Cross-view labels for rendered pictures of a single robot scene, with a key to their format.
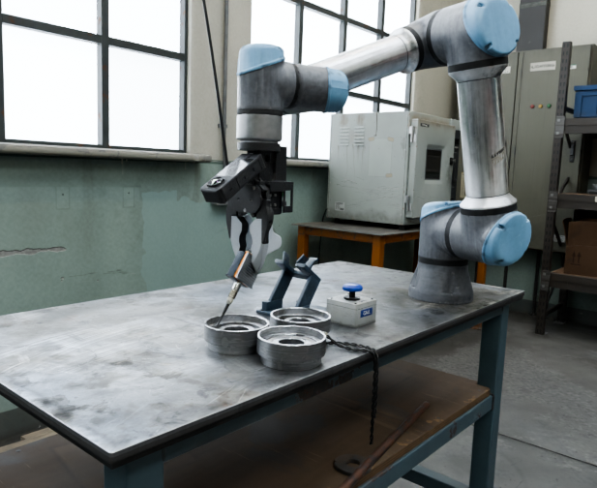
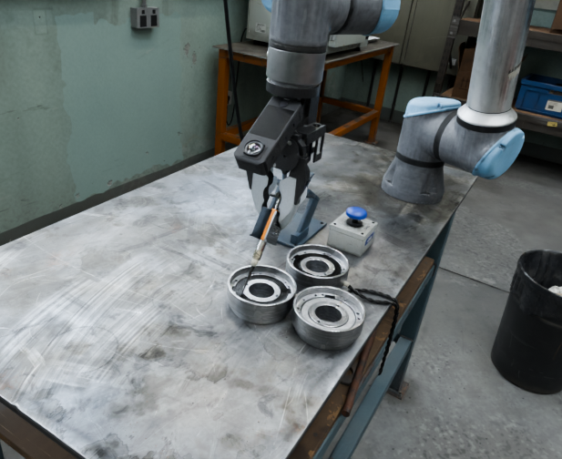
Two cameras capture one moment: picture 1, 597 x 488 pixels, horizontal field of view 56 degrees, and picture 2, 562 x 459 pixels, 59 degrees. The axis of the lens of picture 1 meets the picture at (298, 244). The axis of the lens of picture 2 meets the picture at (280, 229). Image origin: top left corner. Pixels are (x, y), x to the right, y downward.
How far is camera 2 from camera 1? 0.41 m
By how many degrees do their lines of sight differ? 25
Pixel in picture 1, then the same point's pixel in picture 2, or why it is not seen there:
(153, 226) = (71, 55)
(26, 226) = not seen: outside the picture
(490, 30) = not seen: outside the picture
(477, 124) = (504, 35)
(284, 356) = (331, 341)
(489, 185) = (497, 101)
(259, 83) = (309, 12)
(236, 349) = (268, 319)
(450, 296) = (427, 197)
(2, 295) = not seen: outside the picture
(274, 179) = (306, 124)
